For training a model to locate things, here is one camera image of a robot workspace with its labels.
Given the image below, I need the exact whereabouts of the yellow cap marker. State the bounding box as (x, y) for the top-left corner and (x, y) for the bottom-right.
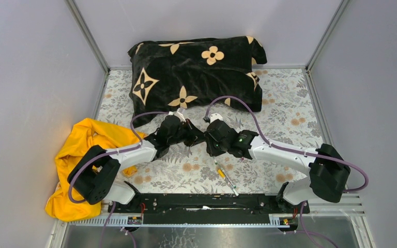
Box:
(217, 168), (239, 196)

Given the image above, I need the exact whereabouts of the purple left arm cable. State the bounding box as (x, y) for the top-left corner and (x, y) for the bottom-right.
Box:
(67, 111), (170, 248)

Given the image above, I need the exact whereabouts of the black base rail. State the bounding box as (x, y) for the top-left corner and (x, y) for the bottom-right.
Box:
(108, 193), (310, 225)

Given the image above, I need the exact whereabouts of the clear cap pen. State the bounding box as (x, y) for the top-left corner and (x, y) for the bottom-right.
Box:
(216, 164), (237, 189)

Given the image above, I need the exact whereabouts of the black floral pillow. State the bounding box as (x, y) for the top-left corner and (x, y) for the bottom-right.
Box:
(128, 36), (267, 127)

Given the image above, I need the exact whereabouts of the yellow cloth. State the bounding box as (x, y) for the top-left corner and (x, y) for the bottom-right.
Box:
(45, 118), (139, 222)

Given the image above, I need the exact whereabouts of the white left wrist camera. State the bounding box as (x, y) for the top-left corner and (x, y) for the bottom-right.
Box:
(169, 107), (186, 122)

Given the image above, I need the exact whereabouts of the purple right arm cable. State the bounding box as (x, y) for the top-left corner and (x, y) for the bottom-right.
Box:
(203, 95), (370, 248)

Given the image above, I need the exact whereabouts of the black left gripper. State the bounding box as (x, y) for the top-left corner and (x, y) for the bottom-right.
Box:
(167, 119), (206, 148)

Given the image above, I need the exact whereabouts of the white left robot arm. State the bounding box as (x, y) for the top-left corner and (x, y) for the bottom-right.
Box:
(68, 115), (205, 212)

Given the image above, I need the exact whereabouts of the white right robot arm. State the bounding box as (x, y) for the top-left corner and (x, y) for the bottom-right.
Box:
(204, 119), (350, 213)

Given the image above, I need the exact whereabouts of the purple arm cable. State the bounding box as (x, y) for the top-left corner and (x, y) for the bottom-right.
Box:
(203, 95), (370, 248)
(67, 111), (170, 248)

